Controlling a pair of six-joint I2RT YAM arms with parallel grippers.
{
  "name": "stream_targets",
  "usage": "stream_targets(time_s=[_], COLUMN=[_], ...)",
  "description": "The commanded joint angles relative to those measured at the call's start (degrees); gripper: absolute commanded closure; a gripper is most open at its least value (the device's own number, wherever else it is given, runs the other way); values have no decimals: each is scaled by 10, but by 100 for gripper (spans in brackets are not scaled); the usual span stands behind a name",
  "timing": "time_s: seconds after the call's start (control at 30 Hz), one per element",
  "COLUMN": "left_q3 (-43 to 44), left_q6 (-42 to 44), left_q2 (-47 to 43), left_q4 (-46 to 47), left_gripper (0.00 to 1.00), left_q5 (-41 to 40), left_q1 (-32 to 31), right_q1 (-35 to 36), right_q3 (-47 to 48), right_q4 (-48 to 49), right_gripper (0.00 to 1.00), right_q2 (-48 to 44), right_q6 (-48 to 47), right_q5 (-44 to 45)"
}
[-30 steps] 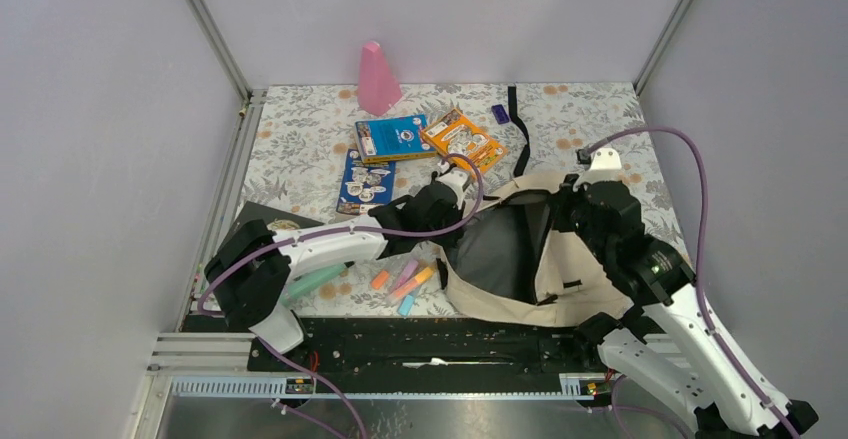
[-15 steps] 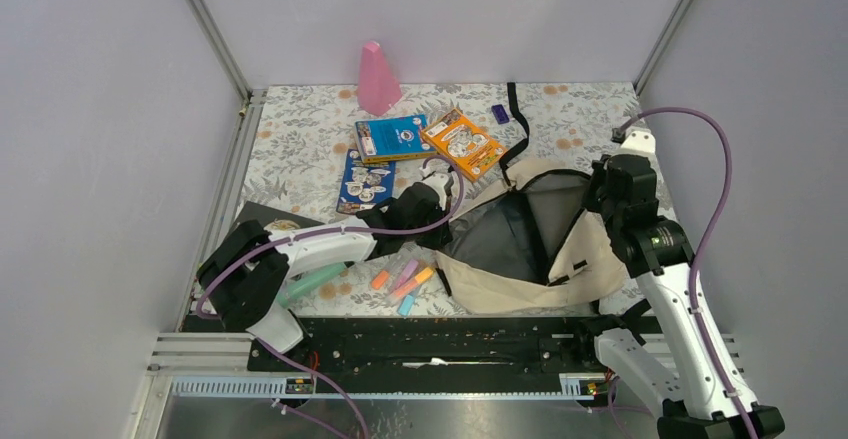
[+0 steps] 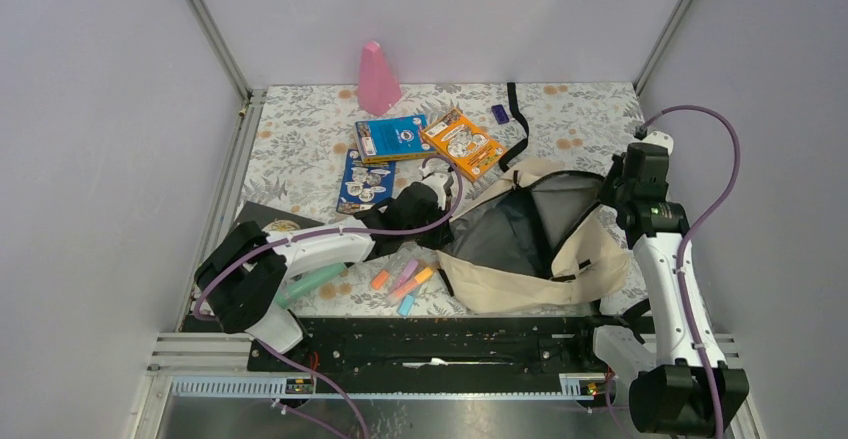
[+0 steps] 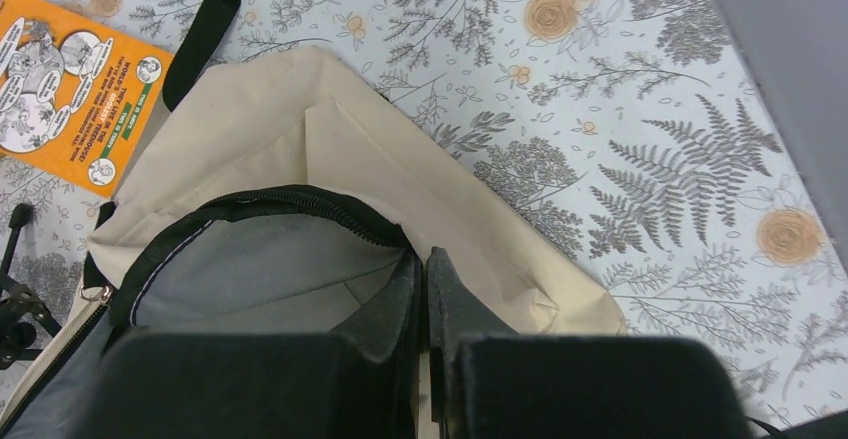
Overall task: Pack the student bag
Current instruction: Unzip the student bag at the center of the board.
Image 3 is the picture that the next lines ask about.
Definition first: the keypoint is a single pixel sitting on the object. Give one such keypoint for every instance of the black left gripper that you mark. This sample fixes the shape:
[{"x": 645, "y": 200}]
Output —
[{"x": 442, "y": 237}]

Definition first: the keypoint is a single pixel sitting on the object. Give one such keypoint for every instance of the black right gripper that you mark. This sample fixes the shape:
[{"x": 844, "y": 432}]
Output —
[{"x": 605, "y": 194}]

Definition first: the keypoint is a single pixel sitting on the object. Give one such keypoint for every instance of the cream canvas backpack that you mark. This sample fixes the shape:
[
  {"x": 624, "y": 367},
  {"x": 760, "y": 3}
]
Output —
[{"x": 532, "y": 238}]

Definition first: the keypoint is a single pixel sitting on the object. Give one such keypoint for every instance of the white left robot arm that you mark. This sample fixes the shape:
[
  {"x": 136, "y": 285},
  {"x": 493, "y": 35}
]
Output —
[{"x": 239, "y": 280}]

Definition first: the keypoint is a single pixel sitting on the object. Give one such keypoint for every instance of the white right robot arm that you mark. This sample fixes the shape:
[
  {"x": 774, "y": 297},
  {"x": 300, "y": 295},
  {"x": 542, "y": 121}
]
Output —
[{"x": 678, "y": 379}]

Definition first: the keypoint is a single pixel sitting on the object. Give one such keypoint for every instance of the pink highlighter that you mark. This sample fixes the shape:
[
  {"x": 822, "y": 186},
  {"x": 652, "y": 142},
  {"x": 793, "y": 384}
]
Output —
[{"x": 406, "y": 273}]

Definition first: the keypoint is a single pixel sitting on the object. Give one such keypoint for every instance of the orange yellow highlighter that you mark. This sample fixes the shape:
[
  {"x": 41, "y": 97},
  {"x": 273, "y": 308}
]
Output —
[{"x": 410, "y": 285}]

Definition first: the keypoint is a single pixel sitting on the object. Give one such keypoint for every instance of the light blue book box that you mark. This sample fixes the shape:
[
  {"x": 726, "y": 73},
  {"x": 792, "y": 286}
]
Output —
[{"x": 392, "y": 139}]

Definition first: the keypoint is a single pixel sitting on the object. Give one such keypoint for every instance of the orange activity book box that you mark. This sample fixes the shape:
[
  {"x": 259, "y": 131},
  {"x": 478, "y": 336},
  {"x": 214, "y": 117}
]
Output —
[{"x": 465, "y": 144}]

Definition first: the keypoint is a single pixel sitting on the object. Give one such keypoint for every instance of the light blue highlighter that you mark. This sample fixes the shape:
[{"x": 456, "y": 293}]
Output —
[{"x": 406, "y": 305}]

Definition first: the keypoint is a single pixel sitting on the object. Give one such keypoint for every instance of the floral patterned table mat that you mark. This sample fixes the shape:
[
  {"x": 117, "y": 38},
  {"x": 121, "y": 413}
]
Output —
[{"x": 305, "y": 133}]

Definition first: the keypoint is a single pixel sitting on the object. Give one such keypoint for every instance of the pink cone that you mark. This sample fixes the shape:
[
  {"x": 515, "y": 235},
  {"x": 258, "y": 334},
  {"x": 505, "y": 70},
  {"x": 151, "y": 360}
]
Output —
[{"x": 378, "y": 87}]

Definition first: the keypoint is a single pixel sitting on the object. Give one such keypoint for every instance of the purple eraser block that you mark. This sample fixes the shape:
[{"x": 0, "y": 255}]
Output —
[{"x": 500, "y": 114}]

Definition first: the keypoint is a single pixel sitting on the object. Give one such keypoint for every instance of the mint green tube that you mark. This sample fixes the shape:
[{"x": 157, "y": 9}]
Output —
[{"x": 292, "y": 290}]

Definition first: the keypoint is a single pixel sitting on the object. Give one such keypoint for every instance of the black notebook gold emblem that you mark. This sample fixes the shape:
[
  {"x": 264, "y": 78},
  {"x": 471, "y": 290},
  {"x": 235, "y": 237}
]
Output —
[{"x": 272, "y": 220}]

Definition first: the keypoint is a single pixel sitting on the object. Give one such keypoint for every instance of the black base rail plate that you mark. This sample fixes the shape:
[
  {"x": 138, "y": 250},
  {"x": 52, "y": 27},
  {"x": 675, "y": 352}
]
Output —
[{"x": 457, "y": 356}]

